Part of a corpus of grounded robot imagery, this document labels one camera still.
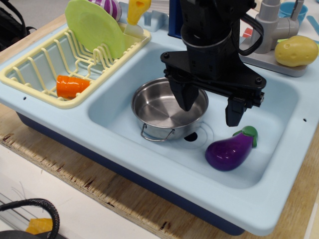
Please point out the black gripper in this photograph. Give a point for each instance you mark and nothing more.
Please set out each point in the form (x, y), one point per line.
(212, 63)

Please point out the purple toy eggplant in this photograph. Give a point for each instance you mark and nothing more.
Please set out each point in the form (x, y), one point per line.
(228, 154)

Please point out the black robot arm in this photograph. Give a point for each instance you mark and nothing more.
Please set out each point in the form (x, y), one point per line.
(209, 15)

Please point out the stainless steel pot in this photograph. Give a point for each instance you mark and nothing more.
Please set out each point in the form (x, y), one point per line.
(159, 114)

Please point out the dark blue plastic box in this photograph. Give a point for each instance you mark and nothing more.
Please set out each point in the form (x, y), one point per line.
(175, 19)

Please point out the grey toy faucet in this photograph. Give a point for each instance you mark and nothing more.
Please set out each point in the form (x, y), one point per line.
(275, 28)

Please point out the light blue soap holder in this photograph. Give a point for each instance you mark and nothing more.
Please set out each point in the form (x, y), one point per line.
(154, 20)

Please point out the yellow toy potato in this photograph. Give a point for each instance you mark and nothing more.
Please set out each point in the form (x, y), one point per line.
(296, 51)

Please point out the light blue toy sink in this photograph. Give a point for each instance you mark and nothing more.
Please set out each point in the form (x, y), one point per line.
(252, 196)

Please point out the blue plastic bowl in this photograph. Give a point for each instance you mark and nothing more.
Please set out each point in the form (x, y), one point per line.
(286, 9)

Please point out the yellow toy dish brush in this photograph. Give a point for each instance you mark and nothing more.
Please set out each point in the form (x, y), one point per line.
(136, 8)

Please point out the purple striped cup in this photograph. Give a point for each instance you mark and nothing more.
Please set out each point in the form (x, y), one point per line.
(112, 7)

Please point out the green plastic plate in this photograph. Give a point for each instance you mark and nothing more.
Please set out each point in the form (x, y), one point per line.
(93, 26)

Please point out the orange plastic cup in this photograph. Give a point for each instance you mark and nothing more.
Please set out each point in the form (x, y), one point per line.
(69, 87)

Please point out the yellow dish rack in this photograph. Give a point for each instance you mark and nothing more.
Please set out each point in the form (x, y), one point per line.
(36, 71)

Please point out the black backpack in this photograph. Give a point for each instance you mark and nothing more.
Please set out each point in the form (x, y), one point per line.
(11, 31)

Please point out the yellow tape piece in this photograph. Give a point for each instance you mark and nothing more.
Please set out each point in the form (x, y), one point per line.
(38, 226)

